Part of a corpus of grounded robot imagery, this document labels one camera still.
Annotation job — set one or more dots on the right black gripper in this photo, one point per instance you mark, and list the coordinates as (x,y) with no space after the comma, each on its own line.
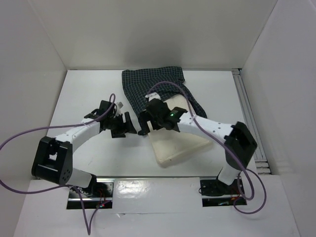
(150,118)

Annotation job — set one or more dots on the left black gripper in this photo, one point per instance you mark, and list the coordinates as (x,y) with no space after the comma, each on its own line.
(124,128)

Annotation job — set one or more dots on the dark checked pillowcase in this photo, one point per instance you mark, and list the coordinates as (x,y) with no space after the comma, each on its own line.
(166,81)

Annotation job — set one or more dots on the cream pillow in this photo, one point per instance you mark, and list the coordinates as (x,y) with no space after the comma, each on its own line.
(173,148)

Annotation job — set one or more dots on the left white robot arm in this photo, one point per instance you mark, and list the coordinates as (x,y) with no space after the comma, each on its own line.
(54,157)

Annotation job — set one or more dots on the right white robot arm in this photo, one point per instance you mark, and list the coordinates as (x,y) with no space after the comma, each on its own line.
(236,139)

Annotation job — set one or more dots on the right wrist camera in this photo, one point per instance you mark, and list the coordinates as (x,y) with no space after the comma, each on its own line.
(152,96)

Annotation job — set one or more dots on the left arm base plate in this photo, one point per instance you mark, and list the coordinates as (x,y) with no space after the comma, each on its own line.
(101,197)

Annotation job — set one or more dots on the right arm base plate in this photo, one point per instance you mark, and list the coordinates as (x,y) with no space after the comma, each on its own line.
(213,194)

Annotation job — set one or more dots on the aluminium rail frame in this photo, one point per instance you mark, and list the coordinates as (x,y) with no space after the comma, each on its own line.
(261,161)

